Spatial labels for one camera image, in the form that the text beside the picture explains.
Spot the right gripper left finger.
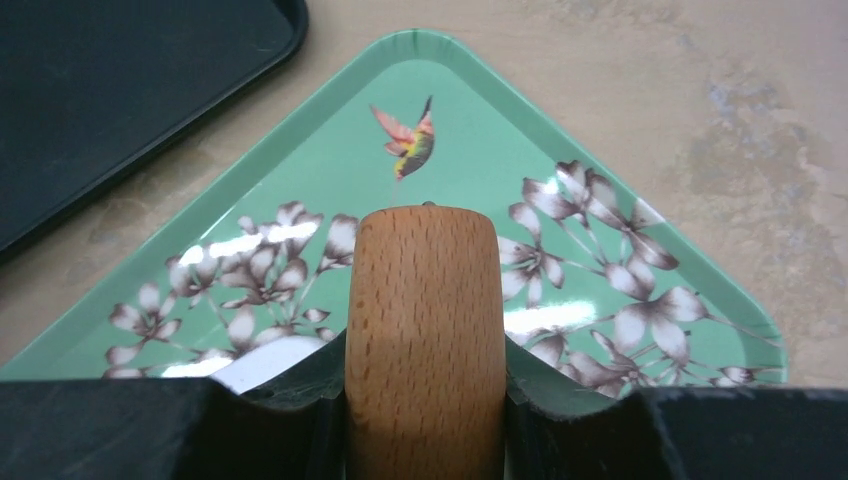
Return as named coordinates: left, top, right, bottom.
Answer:
left=1, top=336, right=345, bottom=479

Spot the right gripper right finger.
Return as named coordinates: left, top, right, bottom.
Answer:
left=506, top=342, right=847, bottom=479

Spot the wooden dough roller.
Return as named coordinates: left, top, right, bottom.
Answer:
left=344, top=205, right=507, bottom=479

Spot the green floral tray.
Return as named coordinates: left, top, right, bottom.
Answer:
left=1, top=30, right=788, bottom=397

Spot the black plastic tray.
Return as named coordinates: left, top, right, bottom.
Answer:
left=1, top=1, right=309, bottom=252

